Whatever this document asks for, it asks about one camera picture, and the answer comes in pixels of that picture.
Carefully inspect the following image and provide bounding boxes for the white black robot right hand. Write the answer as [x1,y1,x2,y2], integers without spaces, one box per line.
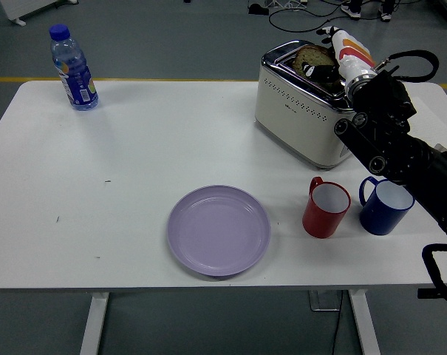
[301,25,378,85]

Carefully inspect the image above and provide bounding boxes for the slice of bread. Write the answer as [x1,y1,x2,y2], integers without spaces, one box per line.
[292,44,339,87]

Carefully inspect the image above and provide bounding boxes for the purple plastic plate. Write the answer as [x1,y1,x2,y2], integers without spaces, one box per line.
[166,184,271,278]

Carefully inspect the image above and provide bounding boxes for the grey metal foot plate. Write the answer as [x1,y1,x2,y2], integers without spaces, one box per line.
[307,290,343,312]

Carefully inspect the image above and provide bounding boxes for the cream and chrome toaster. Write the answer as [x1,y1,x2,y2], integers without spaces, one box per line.
[254,39,385,172]

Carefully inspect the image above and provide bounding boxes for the white sheet of paper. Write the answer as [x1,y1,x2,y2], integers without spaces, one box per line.
[407,96,447,151]

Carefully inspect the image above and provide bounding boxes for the blue mug white inside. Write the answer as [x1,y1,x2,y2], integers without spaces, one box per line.
[358,175,416,237]

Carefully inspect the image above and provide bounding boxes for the red mug white inside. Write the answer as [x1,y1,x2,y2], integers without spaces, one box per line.
[301,176,352,239]

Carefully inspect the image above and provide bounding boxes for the white table leg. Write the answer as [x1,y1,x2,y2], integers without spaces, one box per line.
[78,291,110,355]
[347,289,382,355]

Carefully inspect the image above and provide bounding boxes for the clear water bottle blue cap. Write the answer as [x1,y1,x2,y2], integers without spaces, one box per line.
[48,24,100,112]

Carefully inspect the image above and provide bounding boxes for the white floor heater panel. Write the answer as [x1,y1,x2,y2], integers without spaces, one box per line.
[0,0,78,27]

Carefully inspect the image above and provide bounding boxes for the black floor cable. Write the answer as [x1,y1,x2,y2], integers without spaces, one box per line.
[269,0,343,33]

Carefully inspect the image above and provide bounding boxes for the white wire stand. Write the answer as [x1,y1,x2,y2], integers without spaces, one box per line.
[265,0,309,10]

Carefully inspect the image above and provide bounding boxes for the thin black hanging cable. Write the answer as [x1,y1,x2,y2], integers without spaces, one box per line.
[330,291,344,355]

